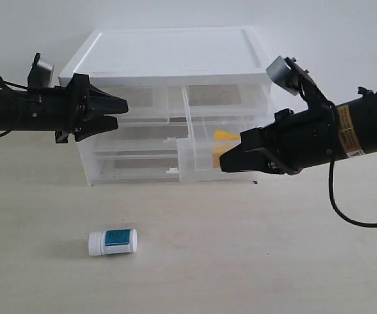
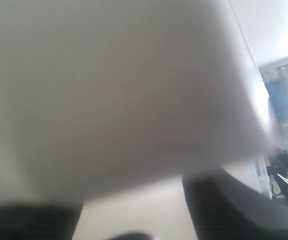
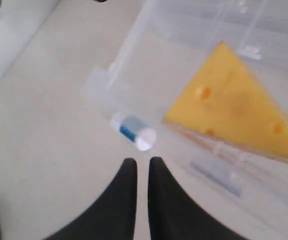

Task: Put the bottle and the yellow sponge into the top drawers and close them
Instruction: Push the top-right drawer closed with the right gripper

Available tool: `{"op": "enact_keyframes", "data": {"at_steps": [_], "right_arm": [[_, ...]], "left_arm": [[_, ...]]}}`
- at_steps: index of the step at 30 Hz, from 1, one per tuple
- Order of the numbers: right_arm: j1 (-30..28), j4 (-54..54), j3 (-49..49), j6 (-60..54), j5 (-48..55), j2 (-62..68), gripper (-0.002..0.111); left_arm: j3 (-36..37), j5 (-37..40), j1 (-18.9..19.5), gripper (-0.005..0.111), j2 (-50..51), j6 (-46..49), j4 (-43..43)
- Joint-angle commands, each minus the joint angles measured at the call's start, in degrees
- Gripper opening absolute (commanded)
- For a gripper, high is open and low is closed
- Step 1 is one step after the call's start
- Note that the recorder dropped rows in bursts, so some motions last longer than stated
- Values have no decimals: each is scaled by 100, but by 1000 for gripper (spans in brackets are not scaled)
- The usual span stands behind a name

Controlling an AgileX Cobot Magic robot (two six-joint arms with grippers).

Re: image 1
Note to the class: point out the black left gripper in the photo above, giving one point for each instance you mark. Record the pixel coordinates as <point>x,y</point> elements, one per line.
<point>63,110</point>

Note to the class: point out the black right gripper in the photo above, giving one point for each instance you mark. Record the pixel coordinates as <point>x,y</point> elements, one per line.
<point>300,140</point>

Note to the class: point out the yellow cheese wedge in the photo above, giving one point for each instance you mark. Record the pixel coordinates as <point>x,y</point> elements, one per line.
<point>222,142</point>

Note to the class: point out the white pill bottle blue label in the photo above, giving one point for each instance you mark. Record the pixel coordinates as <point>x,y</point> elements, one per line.
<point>109,242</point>

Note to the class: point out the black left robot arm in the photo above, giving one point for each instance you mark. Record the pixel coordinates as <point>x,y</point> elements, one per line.
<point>12,108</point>

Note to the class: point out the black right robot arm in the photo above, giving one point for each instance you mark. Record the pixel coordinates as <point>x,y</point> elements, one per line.
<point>357,131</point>

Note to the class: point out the clear middle wide drawer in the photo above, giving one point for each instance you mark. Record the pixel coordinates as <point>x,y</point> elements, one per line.
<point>137,137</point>

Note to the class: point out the clear wide drawer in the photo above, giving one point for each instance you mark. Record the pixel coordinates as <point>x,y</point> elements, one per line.
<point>137,137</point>
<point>151,166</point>

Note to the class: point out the clear bottom wide drawer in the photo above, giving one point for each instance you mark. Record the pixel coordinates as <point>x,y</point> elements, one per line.
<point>151,166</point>

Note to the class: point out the white plastic drawer cabinet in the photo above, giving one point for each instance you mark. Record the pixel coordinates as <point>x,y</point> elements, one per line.
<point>172,58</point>

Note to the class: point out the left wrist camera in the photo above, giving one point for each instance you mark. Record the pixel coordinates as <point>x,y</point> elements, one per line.
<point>40,75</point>

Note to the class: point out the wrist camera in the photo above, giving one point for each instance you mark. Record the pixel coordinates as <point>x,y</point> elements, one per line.
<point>40,75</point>
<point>287,74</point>

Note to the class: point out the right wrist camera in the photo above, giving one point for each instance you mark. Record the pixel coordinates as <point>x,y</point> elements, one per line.
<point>287,74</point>

